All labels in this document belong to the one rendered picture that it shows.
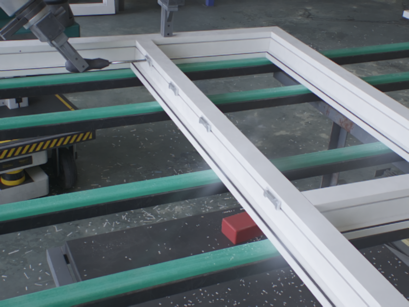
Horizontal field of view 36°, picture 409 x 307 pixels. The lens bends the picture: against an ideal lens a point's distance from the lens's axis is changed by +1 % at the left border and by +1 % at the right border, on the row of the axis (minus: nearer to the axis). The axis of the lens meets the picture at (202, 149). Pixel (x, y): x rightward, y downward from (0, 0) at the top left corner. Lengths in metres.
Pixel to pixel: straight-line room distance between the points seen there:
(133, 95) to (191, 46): 1.94
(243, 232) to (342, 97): 0.42
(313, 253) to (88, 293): 0.34
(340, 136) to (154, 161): 1.44
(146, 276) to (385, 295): 0.34
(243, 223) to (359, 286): 0.64
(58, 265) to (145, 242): 0.20
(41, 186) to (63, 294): 1.71
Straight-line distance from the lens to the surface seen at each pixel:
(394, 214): 1.16
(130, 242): 1.48
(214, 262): 0.99
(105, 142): 3.16
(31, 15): 1.51
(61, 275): 1.45
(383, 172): 2.51
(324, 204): 1.05
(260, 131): 3.37
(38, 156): 2.56
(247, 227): 1.49
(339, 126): 1.70
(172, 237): 1.50
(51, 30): 1.49
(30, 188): 2.62
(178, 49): 1.76
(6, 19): 2.59
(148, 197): 1.17
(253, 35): 1.85
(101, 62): 1.56
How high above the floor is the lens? 1.48
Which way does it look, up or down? 28 degrees down
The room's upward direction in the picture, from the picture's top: 5 degrees clockwise
